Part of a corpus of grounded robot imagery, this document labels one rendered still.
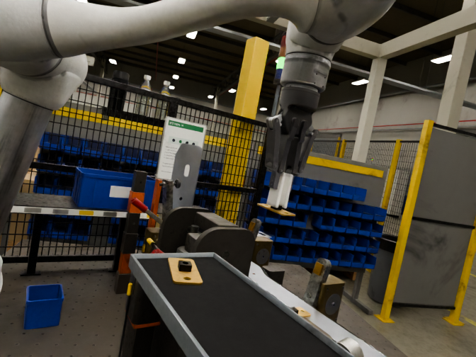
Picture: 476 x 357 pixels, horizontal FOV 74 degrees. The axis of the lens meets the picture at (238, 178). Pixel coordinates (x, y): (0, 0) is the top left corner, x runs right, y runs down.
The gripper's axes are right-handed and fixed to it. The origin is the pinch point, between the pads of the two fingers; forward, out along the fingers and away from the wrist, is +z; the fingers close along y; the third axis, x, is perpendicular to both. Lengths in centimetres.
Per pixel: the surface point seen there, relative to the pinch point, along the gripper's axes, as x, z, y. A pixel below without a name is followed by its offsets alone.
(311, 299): 2.3, 28.4, 22.0
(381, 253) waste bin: 128, 80, 306
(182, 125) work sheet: 99, -11, 24
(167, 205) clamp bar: 43.9, 15.6, -2.9
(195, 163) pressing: 71, 4, 20
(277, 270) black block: 22.2, 29.7, 28.7
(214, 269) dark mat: -9.9, 11.3, -19.5
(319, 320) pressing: -6.4, 27.7, 14.6
